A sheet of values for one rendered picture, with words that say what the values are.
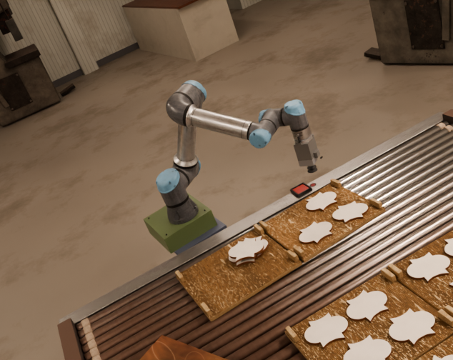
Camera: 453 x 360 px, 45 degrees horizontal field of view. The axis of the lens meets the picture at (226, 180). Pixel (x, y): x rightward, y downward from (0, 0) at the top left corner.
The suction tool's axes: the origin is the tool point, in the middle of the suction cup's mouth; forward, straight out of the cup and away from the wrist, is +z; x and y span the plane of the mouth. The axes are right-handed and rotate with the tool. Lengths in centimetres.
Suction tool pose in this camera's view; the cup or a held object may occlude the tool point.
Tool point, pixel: (312, 170)
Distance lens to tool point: 232.1
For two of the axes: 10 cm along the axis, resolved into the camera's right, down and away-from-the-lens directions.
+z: 3.2, 8.3, 4.6
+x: -8.6, 0.5, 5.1
